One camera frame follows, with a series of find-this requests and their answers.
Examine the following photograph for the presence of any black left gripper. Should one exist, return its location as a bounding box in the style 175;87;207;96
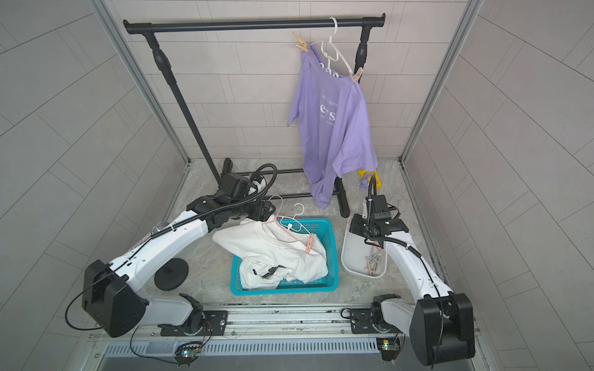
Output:
229;196;280;221

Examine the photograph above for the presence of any white garment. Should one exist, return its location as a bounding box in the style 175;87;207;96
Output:
213;217;328;291

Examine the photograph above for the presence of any pink wire hanger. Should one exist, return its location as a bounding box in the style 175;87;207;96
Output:
269;195;313;251

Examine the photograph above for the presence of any pink clothespin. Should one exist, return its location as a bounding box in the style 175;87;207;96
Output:
306;233;315;254
351;67;364;83

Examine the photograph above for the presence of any purple t-shirt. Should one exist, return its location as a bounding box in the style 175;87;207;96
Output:
287;46;377;209

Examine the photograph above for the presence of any beige clothespin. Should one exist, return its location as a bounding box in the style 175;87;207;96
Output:
292;32;310;53

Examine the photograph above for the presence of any white plastic hanger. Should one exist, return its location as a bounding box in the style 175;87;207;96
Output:
310;17;355;81
276;203;311;234

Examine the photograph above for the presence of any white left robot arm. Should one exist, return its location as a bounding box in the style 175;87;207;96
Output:
81;164;277;338

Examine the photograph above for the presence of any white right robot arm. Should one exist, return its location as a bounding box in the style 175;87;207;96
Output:
341;195;476;366

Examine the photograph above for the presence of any white plastic clothespin tray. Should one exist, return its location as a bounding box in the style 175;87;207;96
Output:
340;213;388;279

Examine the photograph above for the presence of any yellow plastic triangle toy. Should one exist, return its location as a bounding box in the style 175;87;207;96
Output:
357;170;382;190

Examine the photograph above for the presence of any teal plastic laundry basket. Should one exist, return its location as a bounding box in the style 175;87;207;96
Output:
230;218;339;296

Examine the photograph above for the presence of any black round base stand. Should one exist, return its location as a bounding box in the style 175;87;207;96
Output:
154;258;190;292

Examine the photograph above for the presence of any right circuit board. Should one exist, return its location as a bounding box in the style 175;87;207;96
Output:
376;336;404;362

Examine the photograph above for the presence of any circuit board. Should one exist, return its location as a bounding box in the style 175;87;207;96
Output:
376;336;404;362
174;341;204;367

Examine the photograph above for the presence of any left circuit board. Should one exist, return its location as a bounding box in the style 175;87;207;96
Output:
174;341;204;367

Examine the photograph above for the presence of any black metal clothes rack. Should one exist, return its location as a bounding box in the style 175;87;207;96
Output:
122;12;387;219

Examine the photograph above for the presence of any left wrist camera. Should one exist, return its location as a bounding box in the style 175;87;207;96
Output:
247;174;267;196

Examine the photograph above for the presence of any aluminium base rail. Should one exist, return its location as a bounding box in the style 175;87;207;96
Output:
88;305;412;366

